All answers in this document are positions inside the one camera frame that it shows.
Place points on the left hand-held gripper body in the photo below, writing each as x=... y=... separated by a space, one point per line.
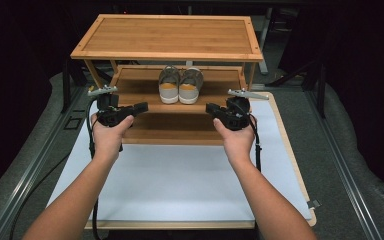
x=110 y=106

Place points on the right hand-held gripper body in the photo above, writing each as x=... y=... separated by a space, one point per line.
x=236 y=111

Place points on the grey canvas shoe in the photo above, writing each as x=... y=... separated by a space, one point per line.
x=169 y=85
x=190 y=86

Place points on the wooden shoe rack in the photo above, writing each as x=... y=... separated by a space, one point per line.
x=166 y=43

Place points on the person's right hand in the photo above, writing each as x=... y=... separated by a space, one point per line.
x=238 y=143

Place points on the person's left hand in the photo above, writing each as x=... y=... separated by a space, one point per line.
x=108 y=140

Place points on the black stand leg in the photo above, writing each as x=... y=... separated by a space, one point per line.
x=66 y=86

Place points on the grey metal stand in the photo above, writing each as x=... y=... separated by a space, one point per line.
x=264 y=43

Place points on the small grey clip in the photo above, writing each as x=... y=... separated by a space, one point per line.
x=314 y=203

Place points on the metal rail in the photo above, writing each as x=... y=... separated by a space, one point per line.
x=33 y=166
x=343 y=166

